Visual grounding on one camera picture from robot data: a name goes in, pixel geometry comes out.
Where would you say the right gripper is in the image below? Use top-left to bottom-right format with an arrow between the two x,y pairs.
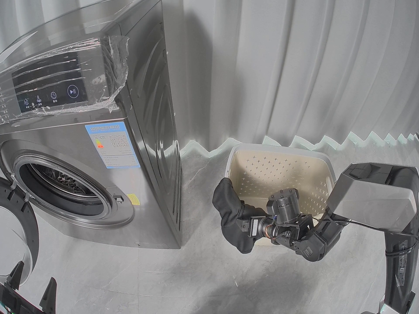
236,215 -> 274,241

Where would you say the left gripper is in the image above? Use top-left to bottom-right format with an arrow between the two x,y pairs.
0,261 -> 57,314

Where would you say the black garment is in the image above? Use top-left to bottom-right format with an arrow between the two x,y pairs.
212,177 -> 268,254

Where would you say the washing machine door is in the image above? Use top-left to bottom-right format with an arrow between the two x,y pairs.
0,176 -> 40,288

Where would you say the cream laundry basket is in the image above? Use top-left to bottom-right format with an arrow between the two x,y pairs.
225,143 -> 338,246

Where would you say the grey washing machine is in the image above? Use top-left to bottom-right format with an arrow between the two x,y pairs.
0,0 -> 183,250

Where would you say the white curtain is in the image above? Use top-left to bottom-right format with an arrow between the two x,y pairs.
0,0 -> 419,158

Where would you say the black cable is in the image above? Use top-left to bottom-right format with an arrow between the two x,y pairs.
308,217 -> 419,241

